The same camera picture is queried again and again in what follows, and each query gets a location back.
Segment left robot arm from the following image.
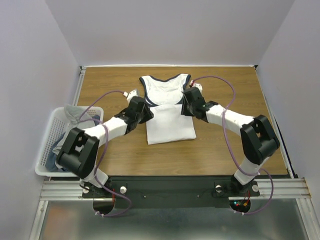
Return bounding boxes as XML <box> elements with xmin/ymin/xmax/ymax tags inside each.
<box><xmin>56</xmin><ymin>95</ymin><xmax>154</xmax><ymax>197</ymax></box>

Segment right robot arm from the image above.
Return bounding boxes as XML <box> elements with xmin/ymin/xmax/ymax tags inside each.
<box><xmin>181</xmin><ymin>87</ymin><xmax>280</xmax><ymax>195</ymax></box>

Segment white plastic laundry basket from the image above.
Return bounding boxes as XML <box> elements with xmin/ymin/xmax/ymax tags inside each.
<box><xmin>35</xmin><ymin>106</ymin><xmax>104</xmax><ymax>178</ymax></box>

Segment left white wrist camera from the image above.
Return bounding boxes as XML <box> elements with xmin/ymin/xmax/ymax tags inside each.
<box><xmin>122</xmin><ymin>88</ymin><xmax>140</xmax><ymax>103</ymax></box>

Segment grey tank top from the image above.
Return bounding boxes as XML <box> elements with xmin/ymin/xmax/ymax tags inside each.
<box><xmin>52</xmin><ymin>105</ymin><xmax>100</xmax><ymax>155</ymax></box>

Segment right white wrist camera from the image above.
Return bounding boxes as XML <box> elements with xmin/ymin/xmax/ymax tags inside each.
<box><xmin>189</xmin><ymin>80</ymin><xmax>203</xmax><ymax>92</ymax></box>

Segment blue garment in basket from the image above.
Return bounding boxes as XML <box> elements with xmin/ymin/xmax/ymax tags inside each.
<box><xmin>44</xmin><ymin>115</ymin><xmax>101</xmax><ymax>173</ymax></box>

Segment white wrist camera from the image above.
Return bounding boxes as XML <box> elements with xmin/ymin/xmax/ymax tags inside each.
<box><xmin>122</xmin><ymin>88</ymin><xmax>140</xmax><ymax>103</ymax></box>
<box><xmin>189</xmin><ymin>80</ymin><xmax>203</xmax><ymax>92</ymax></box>

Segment white tank top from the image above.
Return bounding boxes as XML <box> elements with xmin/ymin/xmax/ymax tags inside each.
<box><xmin>139</xmin><ymin>73</ymin><xmax>197</xmax><ymax>145</ymax></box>

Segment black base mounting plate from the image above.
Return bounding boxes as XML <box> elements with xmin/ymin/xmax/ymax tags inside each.
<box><xmin>82</xmin><ymin>175</ymin><xmax>260</xmax><ymax>209</ymax></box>

